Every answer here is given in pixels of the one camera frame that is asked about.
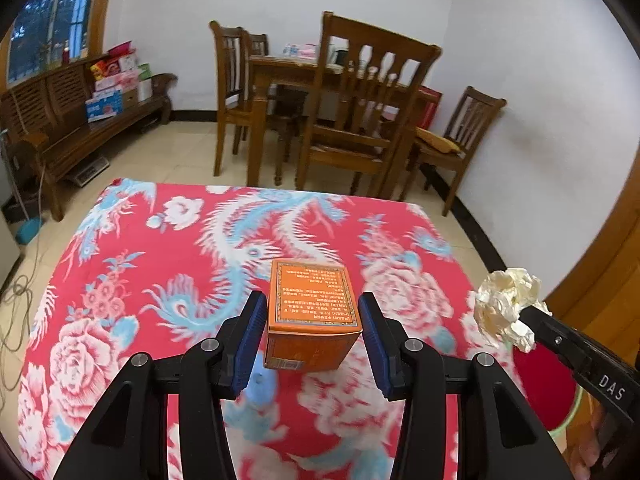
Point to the wooden dining table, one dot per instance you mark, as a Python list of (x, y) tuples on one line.
[(300, 75)]

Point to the long wooden bench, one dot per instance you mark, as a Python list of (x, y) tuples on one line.
[(55, 130)]

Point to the small cream paper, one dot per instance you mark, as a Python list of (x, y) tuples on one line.
[(505, 305)]

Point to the large wooden chair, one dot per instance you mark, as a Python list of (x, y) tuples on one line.
[(360, 105)]

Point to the red paper bag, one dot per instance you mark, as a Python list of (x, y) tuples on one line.
[(430, 107)]

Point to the wooden chair with yellow cushion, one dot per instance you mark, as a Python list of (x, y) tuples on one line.
[(470, 120)]

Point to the teal dustpan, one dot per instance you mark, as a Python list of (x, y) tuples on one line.
[(29, 230)]

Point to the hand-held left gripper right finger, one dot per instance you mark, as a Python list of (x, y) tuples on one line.
[(377, 345)]

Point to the person's right hand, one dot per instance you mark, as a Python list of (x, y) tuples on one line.
[(582, 450)]

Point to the yellow seat cushion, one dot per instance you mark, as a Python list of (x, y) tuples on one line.
[(437, 141)]

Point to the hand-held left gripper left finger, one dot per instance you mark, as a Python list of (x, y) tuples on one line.
[(247, 345)]

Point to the red basin with green rim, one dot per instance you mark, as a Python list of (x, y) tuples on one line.
[(542, 390)]

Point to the orange cardboard box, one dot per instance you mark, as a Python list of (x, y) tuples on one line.
[(312, 305)]

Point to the wooden chair behind table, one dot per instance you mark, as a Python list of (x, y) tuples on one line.
[(259, 44)]

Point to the items on dining table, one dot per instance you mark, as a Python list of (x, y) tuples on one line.
[(312, 52)]

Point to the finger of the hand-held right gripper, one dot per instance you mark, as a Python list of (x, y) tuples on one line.
[(562, 342)]

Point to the tall slim wooden chair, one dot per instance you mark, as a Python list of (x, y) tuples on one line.
[(230, 75)]

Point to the pile of colourful boxes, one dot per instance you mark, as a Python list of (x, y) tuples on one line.
[(117, 85)]

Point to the floor scale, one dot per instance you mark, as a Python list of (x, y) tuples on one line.
[(90, 170)]

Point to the window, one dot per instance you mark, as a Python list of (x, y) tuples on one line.
[(50, 15)]

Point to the red floral tablecloth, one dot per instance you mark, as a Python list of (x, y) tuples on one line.
[(150, 280)]

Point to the wooden door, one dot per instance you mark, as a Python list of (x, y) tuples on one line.
[(600, 260)]

